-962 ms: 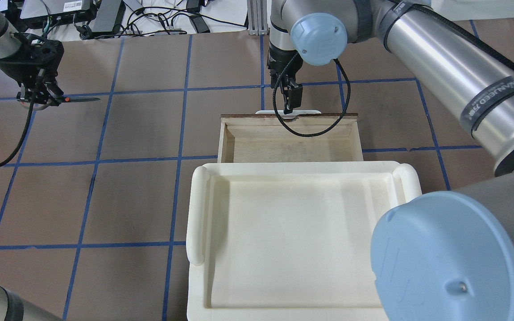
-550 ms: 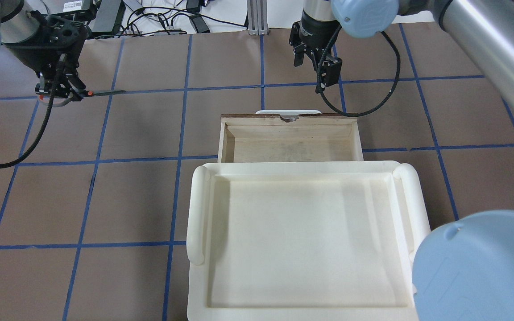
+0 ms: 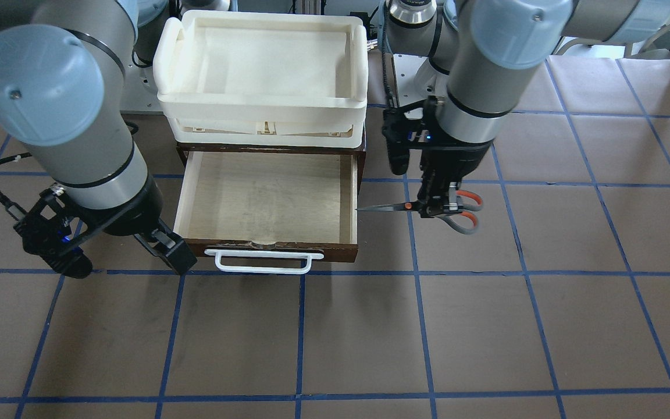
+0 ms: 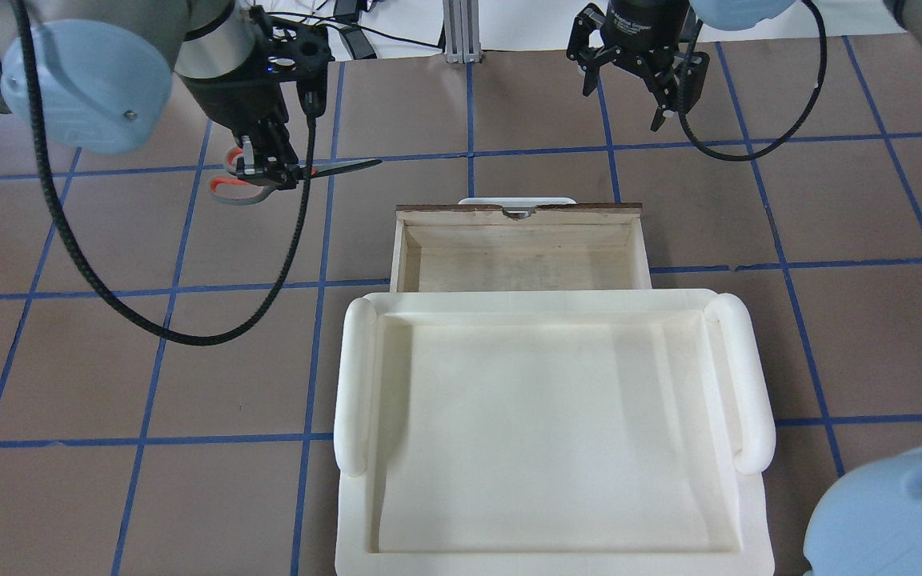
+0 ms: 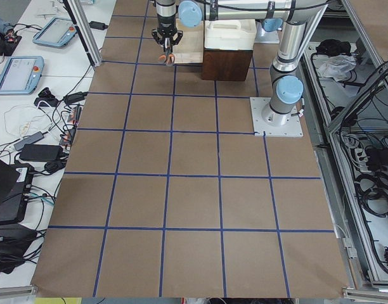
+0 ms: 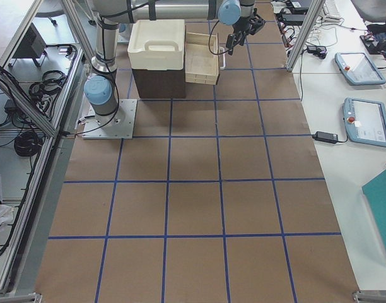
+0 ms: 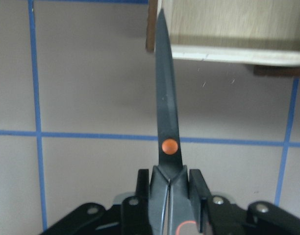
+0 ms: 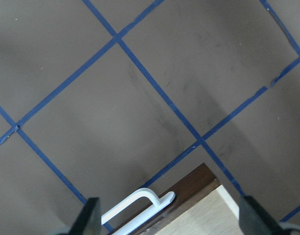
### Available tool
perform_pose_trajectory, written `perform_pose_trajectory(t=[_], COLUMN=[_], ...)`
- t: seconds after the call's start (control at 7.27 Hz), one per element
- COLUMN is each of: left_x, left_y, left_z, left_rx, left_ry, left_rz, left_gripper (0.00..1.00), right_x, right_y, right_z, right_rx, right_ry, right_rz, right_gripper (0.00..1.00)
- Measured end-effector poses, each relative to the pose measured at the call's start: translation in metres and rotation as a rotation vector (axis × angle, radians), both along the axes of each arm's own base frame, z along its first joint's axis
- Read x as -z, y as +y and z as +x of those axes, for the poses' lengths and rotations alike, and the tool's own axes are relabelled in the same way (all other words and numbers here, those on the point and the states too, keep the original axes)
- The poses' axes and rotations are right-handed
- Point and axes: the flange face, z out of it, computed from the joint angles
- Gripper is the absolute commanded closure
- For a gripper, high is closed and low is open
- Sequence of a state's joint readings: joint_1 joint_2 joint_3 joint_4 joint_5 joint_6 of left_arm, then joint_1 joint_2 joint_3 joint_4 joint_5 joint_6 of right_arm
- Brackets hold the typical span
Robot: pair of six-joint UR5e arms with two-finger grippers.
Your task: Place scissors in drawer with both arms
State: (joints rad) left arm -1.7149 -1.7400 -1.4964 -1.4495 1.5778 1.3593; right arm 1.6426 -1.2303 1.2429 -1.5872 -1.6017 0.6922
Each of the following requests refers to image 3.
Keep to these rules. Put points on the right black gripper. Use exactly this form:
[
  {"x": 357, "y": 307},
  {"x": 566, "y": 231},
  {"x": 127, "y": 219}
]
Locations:
[{"x": 129, "y": 214}]

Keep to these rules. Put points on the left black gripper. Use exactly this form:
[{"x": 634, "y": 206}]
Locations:
[{"x": 456, "y": 161}]

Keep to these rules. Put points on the orange grey scissors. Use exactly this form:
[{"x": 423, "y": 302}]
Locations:
[{"x": 459, "y": 202}]

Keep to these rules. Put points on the wooden drawer with white handle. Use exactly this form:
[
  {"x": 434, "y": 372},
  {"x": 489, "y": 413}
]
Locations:
[{"x": 269, "y": 212}]

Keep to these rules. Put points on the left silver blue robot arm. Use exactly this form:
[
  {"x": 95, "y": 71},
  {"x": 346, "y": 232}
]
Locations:
[{"x": 488, "y": 51}]

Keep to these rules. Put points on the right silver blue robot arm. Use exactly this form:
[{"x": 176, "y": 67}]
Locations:
[{"x": 61, "y": 81}]

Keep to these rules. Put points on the white plastic tray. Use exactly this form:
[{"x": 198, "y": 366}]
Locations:
[{"x": 242, "y": 78}]

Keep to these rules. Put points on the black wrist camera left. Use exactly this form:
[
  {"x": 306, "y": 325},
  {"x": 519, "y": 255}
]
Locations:
[{"x": 403, "y": 135}]

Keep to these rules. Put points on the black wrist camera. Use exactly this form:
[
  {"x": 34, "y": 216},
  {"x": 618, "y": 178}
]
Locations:
[
  {"x": 403, "y": 135},
  {"x": 45, "y": 231}
]

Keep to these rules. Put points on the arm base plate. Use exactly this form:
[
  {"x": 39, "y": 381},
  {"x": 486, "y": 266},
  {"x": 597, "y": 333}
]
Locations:
[
  {"x": 139, "y": 95},
  {"x": 417, "y": 78}
]

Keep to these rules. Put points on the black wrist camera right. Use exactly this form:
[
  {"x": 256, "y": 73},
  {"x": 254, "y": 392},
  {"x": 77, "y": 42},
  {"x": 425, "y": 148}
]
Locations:
[{"x": 45, "y": 231}]

